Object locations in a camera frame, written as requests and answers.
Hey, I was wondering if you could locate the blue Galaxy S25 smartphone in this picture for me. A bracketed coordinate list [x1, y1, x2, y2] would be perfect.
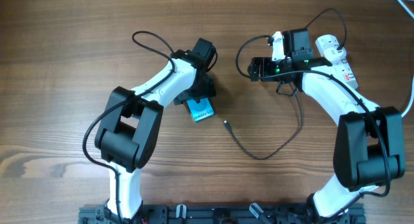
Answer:
[186, 98, 215, 122]

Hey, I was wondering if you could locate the black USB charging cable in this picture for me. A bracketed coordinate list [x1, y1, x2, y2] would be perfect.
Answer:
[223, 7, 348, 161]

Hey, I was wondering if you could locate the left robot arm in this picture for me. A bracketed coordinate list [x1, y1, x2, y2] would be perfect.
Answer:
[94, 38, 217, 223]

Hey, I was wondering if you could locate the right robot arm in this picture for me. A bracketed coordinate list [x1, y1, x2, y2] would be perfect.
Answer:
[248, 28, 406, 223]

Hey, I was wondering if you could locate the white charger plug adapter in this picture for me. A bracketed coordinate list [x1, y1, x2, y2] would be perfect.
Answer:
[323, 47, 347, 63]

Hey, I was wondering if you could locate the white power strip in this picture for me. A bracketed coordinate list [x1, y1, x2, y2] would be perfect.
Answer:
[315, 34, 358, 89]

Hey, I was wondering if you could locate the right camera black cable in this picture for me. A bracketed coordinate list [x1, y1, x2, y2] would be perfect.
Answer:
[235, 34, 392, 199]

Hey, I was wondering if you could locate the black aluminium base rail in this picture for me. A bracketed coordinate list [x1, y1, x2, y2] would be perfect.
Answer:
[78, 203, 367, 224]

